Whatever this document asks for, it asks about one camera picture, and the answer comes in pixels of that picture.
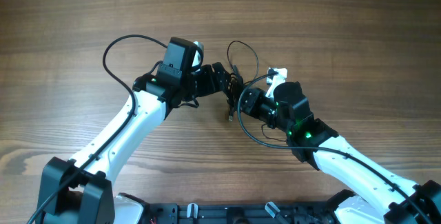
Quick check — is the thin black USB cable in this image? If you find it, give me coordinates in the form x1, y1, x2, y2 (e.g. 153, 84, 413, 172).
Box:
226, 40, 260, 83

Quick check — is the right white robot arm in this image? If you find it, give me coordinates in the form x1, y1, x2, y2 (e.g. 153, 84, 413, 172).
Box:
237, 82, 440, 223

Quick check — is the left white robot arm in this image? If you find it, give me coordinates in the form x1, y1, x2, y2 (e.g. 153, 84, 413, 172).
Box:
29, 37, 231, 223

